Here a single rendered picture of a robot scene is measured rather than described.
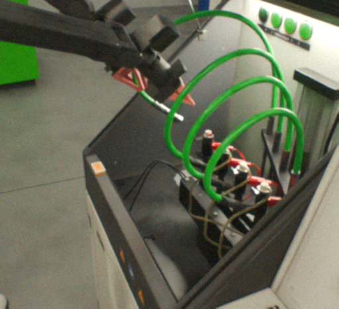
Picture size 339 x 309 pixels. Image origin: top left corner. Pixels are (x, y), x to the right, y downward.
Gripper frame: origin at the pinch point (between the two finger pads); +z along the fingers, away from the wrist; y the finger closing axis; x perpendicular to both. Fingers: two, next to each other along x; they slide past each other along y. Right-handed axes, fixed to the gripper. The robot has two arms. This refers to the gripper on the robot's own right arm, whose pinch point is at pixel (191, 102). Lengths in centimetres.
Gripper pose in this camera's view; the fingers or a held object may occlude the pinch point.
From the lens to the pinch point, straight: 95.1
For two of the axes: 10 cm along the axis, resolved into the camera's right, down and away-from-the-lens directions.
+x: -1.7, -5.1, 8.5
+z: 6.8, 5.6, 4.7
